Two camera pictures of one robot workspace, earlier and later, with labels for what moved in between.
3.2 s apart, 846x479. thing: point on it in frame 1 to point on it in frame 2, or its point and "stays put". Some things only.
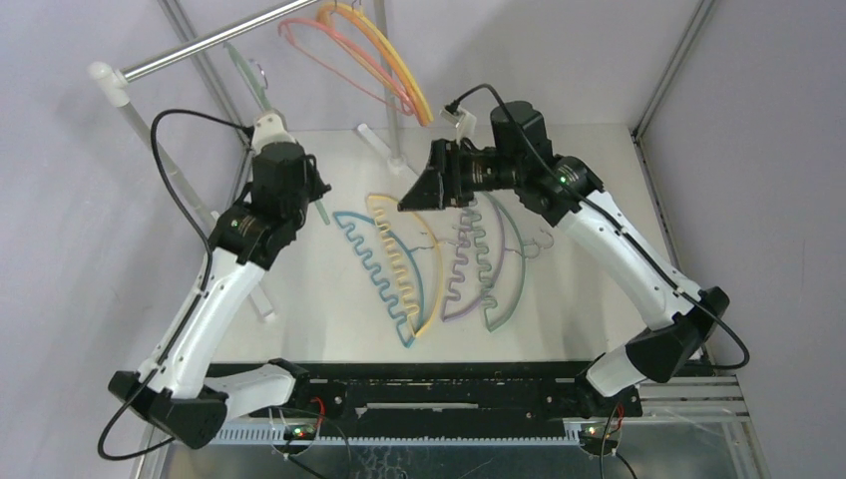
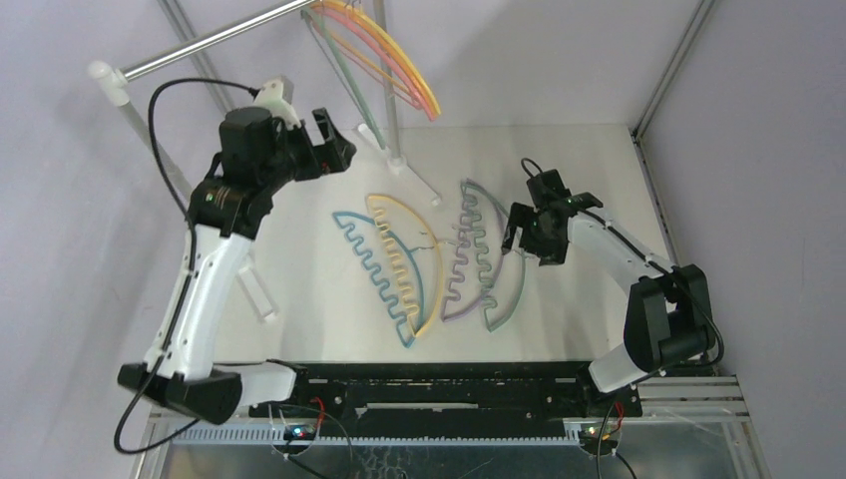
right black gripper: x=447 y=173 to x=537 y=229
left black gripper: x=317 y=186 to x=331 y=157
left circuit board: x=299 y=432 stays put
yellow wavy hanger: x=418 y=255 stays put
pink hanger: x=340 y=55 to x=381 y=44
